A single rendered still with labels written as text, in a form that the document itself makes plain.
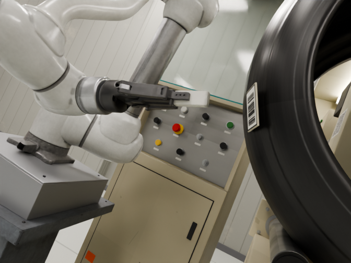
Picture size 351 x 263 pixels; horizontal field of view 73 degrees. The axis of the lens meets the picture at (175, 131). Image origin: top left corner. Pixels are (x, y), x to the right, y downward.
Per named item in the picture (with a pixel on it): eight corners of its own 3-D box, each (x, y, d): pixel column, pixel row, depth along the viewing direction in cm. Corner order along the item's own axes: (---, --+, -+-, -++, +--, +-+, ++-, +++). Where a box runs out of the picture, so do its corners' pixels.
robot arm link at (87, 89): (105, 85, 63) (124, 85, 61) (97, 118, 61) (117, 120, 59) (80, 69, 54) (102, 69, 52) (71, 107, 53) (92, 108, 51)
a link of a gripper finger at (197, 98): (176, 91, 50) (175, 90, 49) (209, 92, 47) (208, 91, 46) (174, 105, 49) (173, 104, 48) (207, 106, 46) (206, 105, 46)
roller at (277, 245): (271, 215, 60) (291, 222, 58) (267, 233, 59) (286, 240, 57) (275, 246, 28) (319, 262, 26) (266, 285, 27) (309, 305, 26)
